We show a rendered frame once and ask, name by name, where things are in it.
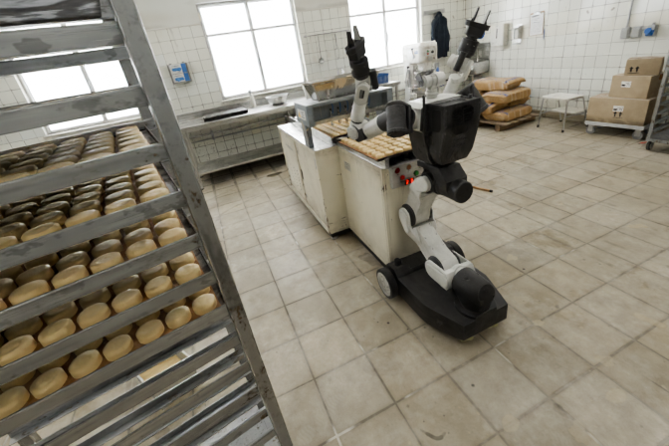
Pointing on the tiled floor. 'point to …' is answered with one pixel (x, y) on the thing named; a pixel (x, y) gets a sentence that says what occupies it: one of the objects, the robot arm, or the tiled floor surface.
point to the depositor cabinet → (317, 178)
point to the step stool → (563, 107)
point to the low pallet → (509, 121)
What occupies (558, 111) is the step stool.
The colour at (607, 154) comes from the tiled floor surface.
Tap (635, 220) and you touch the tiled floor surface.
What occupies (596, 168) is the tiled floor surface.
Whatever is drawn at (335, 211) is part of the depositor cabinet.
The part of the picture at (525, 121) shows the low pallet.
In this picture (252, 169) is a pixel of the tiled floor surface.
